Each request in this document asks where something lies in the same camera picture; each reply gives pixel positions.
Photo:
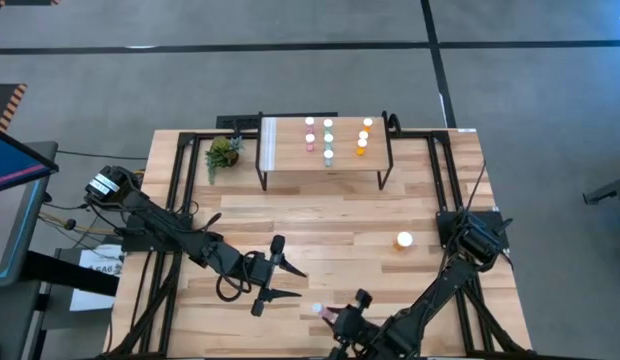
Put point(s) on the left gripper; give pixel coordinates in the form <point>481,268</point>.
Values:
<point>267,270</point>

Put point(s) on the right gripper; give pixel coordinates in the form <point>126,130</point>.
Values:
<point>355,325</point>

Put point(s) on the pink medicine bottle white cap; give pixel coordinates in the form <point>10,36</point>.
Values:
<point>309,120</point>
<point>318,309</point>
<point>310,138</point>

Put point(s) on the green medicine bottle white cap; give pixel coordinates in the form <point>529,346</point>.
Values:
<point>328,123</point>
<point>328,138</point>
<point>328,154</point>

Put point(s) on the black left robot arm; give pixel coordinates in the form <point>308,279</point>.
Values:
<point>160,220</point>

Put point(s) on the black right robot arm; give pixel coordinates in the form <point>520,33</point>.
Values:
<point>440,295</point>

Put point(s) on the wooden shelf black legs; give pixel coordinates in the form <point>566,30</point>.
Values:
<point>290,155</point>

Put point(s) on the green potted plant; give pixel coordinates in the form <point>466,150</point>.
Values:
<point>222,152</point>

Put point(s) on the black power strip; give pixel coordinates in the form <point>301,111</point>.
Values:
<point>237,121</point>

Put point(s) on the white printed paper sheet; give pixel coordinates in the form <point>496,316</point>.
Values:
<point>90,302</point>

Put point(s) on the grey monitor cart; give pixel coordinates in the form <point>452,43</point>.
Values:
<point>20,240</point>

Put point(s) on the computer monitor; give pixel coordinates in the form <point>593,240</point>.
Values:
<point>10,162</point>

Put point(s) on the black mat hazard-striped edge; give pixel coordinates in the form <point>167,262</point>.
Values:
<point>0,105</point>

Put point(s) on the black aluminium table frame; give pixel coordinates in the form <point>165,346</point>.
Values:
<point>186,136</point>

